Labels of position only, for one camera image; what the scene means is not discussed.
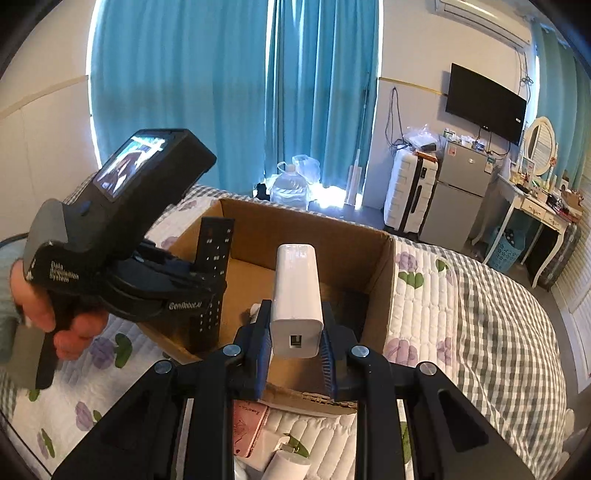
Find black wall television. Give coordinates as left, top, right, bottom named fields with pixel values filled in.
left=444, top=63, right=528, bottom=146

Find wide teal curtain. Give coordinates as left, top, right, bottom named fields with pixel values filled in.
left=88, top=0, right=278, bottom=199

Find black wall cables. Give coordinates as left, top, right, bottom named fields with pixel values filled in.
left=387, top=87, right=409, bottom=149

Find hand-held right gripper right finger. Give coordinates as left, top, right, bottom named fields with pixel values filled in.
left=318, top=302, right=536, bottom=480

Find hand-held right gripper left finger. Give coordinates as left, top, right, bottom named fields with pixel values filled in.
left=53, top=299, right=274, bottom=480

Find oval white-framed mirror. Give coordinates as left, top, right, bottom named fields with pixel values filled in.
left=522, top=116, right=558, bottom=176

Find person's left hand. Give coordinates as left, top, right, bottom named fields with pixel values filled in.
left=10, top=264, right=110, bottom=364

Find grey mini fridge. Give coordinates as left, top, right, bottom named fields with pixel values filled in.
left=418, top=138, right=497, bottom=250

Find white dressing table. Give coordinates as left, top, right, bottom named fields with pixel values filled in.
left=471, top=171, right=585, bottom=278

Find white charger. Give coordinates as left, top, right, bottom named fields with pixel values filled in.
left=270, top=450, right=311, bottom=480

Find white power bank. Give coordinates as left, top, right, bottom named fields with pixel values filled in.
left=269, top=244, right=325, bottom=359

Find teal curtain beside mirror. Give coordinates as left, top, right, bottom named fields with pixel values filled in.
left=531, top=23, right=591, bottom=195

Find white air conditioner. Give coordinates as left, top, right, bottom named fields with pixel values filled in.
left=431, top=0, right=532, bottom=49

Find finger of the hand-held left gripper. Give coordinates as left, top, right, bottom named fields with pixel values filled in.
left=136, top=240, right=228, bottom=295

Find teal plastic basket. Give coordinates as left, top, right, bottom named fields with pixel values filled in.
left=487, top=226, right=527, bottom=273

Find clear plastic bag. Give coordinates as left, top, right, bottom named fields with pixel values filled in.
left=292, top=154, right=321, bottom=184

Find white suitcase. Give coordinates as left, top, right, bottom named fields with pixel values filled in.
left=383, top=148, right=439, bottom=234

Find black remote control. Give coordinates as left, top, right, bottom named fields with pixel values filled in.
left=194, top=217, right=235, bottom=354

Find clear water jug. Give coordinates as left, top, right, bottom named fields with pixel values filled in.
left=270, top=161, right=311, bottom=208

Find grey checked bedsheet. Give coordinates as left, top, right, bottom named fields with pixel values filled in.
left=402, top=249, right=578, bottom=480

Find narrow teal curtain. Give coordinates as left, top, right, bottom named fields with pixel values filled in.
left=265, top=0, right=382, bottom=204

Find cardboard box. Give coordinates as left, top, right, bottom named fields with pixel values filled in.
left=137, top=198, right=399, bottom=412

